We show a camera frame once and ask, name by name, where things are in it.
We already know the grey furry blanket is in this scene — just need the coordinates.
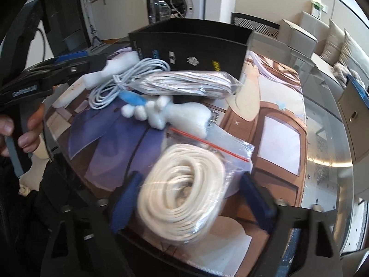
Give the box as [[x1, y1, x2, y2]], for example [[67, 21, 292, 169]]
[[333, 63, 351, 83]]

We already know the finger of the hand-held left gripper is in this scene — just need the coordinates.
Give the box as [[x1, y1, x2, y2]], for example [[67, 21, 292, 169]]
[[27, 52, 108, 88]]

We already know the bagged striped cord bundle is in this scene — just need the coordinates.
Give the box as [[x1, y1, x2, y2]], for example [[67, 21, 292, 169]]
[[127, 71, 244, 99]]

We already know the white cable with blue plug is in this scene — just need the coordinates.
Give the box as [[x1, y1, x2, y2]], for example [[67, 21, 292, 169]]
[[88, 58, 172, 111]]

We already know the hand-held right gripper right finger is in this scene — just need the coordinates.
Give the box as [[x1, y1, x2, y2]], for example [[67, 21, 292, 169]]
[[239, 174, 343, 277]]

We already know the black cardboard box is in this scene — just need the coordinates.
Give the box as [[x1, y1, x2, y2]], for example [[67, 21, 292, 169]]
[[128, 18, 253, 82]]

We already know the white cabinet with wooden top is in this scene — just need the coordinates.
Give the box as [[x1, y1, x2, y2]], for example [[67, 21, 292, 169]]
[[79, 0, 145, 42]]

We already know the beige low cabinet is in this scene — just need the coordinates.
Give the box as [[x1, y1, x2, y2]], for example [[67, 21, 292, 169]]
[[337, 75, 369, 162]]

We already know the printed desk mat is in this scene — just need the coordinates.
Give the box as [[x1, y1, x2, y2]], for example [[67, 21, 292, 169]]
[[43, 43, 307, 277]]

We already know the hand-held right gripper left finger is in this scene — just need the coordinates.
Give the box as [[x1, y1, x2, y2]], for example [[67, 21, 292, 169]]
[[40, 172, 145, 277]]

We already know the person's dark clothing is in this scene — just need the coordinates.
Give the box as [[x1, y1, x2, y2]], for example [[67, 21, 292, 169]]
[[0, 156, 67, 277]]

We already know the blue cloth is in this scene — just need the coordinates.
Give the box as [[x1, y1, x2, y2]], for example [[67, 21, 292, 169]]
[[347, 73, 368, 90]]

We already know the beige sofa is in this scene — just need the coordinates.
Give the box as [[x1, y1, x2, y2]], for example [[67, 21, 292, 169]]
[[281, 10, 369, 93]]

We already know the black white patterned chair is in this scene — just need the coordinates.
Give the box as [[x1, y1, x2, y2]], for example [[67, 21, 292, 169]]
[[231, 12, 280, 39]]

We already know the grey sofa cushion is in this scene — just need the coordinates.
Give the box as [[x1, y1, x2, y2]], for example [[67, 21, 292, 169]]
[[320, 19, 346, 62], [337, 29, 369, 70]]

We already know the bagged cream rope coil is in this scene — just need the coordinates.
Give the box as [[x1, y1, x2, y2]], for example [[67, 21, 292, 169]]
[[137, 127, 256, 241]]

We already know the person's left hand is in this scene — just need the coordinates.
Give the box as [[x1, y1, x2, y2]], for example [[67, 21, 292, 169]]
[[0, 102, 47, 158]]

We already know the white plush toy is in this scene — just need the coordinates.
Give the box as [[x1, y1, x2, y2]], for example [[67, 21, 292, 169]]
[[120, 96, 218, 139]]

